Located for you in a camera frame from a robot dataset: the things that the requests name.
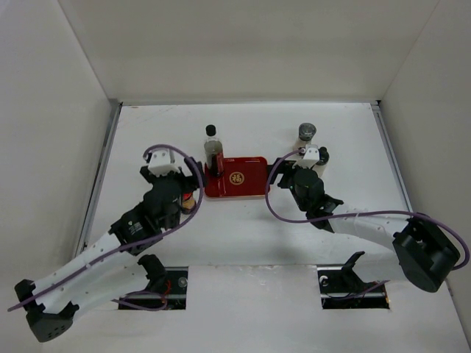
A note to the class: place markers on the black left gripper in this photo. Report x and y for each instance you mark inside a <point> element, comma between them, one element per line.
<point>193,182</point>

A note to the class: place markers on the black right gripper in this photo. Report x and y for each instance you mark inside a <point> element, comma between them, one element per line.
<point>285,167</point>

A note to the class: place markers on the red lid sauce jar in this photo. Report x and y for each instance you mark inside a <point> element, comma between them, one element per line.
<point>188,203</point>

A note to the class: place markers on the soy sauce bottle red label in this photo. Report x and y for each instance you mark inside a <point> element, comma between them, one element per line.
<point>214,152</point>

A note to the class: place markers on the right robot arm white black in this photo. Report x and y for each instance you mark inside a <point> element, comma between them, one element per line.
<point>418,249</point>

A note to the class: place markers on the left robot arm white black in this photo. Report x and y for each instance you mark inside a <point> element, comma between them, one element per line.
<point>117,264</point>

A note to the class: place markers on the white shaker black knob lid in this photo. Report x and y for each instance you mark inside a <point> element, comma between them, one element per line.
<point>323,160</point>

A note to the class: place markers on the salt grinder black clear top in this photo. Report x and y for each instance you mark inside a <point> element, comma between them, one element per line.
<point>306,132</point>

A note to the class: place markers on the red lacquer tray gold emblem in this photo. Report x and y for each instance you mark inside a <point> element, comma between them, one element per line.
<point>242,177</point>

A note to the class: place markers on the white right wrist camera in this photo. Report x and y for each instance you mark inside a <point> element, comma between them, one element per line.
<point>310,158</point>

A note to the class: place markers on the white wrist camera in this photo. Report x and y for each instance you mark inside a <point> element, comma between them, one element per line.
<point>310,158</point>
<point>161,162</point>

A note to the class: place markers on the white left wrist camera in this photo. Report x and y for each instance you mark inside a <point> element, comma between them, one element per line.
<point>161,162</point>

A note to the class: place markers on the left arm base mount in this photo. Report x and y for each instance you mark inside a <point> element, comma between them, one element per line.
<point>171,295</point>

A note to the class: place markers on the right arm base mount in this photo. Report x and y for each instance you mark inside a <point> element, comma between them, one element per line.
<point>342,289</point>

